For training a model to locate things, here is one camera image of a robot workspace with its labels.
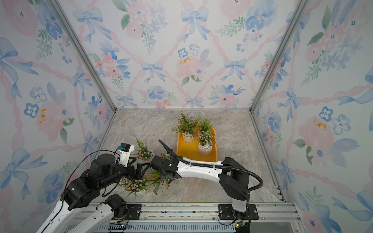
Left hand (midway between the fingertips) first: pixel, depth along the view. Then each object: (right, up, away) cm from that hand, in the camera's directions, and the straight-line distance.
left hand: (143, 161), depth 67 cm
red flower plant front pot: (+4, -9, +5) cm, 11 cm away
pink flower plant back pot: (+31, +2, +22) cm, 38 cm away
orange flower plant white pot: (+31, +11, +20) cm, 38 cm away
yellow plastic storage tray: (+22, 0, +28) cm, 36 cm away
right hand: (+5, -10, +16) cm, 19 cm away
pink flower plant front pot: (-6, -12, +2) cm, 13 cm away
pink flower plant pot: (-4, +1, +11) cm, 12 cm away
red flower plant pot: (+20, +16, +24) cm, 35 cm away
